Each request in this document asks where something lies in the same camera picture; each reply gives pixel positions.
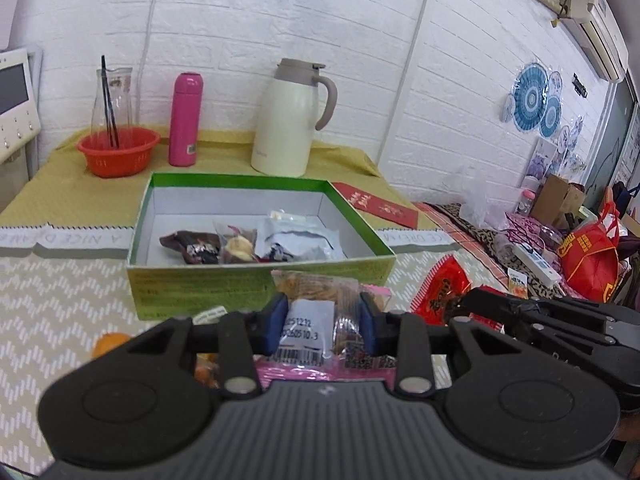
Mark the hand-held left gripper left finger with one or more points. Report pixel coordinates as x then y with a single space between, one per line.
274 322

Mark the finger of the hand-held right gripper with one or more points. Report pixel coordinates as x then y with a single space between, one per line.
515 330
500 302

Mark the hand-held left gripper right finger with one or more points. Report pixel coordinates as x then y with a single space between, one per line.
367 325

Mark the clear cookie snack packet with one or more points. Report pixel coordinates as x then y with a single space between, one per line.
315 320

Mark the large red snack packet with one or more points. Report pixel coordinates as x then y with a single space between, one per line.
440 285

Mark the green cardboard box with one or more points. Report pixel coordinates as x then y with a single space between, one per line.
210 285

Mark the silver snack packet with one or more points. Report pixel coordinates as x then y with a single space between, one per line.
300 237

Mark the dark brown snack packet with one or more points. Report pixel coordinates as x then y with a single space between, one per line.
187 245

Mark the white power strip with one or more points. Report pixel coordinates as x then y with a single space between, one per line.
537 265

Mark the leopard print cloth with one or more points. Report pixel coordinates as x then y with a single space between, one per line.
487 245

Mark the red shopping bag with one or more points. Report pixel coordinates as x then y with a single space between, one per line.
587 260

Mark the clear plastic bag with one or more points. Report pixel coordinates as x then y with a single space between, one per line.
487 200

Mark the plastic jar pink lid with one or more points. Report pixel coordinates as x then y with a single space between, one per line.
526 202

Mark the brown cardboard box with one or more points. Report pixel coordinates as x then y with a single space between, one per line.
552 200

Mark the red envelope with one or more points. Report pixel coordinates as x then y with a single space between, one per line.
385 205

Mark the orange snack packet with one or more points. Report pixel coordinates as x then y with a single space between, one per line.
110 345

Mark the cream thermal carafe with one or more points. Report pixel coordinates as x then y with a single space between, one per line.
287 125

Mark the chevron patterned tablecloth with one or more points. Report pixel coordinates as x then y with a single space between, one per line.
55 305

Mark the pink thermos bottle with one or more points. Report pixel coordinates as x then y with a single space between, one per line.
184 120

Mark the red plastic basket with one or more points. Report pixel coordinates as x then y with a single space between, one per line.
120 157

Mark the yellow tablecloth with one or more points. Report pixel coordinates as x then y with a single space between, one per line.
75 200

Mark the black chopsticks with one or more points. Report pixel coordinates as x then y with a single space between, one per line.
109 105

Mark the glass pitcher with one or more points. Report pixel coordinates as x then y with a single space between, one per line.
112 100

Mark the white air conditioner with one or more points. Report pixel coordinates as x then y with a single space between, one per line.
592 15

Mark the white appliance with screen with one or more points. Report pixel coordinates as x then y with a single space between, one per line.
15 105

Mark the wall picture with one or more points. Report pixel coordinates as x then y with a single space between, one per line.
542 160

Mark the blue fan wall decoration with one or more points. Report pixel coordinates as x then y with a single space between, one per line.
532 97

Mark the white wall pipe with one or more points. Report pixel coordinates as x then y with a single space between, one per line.
150 35
410 60

